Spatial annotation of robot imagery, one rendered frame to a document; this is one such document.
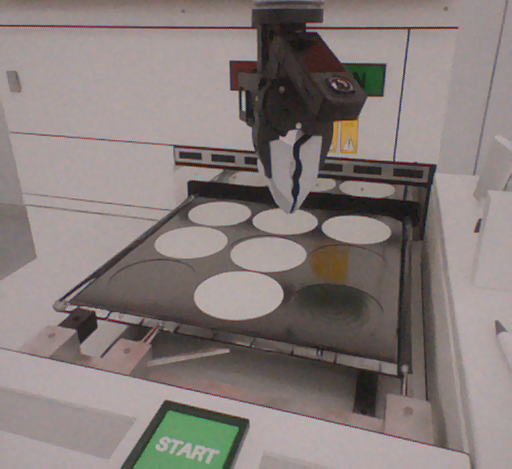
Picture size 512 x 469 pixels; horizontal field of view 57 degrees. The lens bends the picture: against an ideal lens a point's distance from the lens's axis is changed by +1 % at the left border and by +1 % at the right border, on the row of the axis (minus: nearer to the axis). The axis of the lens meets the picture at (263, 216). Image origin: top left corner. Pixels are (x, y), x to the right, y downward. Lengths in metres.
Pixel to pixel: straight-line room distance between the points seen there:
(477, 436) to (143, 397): 0.20
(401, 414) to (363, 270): 0.24
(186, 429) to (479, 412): 0.17
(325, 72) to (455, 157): 1.90
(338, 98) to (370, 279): 0.25
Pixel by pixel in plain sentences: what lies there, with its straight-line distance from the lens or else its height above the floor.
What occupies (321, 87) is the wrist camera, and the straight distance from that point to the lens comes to 0.42.
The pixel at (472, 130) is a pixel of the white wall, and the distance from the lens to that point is 2.30.
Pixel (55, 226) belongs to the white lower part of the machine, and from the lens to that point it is 1.09.
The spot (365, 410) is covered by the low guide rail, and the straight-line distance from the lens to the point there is 0.48.
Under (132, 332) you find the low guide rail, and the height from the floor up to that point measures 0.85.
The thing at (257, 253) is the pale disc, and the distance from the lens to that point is 0.61.
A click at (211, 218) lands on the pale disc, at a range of 0.73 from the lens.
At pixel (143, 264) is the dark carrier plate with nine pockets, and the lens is 0.61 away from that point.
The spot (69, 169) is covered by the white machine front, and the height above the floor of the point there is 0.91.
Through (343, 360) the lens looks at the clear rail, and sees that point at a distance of 0.45.
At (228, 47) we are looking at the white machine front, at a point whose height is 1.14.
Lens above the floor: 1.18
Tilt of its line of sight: 23 degrees down
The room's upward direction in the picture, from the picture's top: straight up
